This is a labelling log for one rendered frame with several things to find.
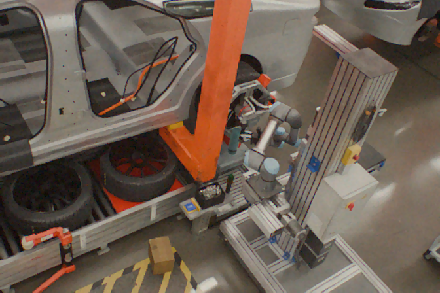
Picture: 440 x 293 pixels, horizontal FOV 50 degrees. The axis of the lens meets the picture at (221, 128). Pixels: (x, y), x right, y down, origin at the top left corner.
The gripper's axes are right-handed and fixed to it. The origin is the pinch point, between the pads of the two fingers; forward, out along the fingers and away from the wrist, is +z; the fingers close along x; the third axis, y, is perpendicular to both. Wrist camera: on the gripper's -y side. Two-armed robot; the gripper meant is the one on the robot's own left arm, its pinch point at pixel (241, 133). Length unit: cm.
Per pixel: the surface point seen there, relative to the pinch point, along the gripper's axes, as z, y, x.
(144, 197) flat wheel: 67, 50, -51
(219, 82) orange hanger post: 24, -72, -38
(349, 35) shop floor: -130, 83, 379
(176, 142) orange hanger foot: 52, 17, -12
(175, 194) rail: 42, 44, -44
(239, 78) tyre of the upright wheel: 12.3, -33.2, 28.6
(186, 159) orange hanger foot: 40, 21, -24
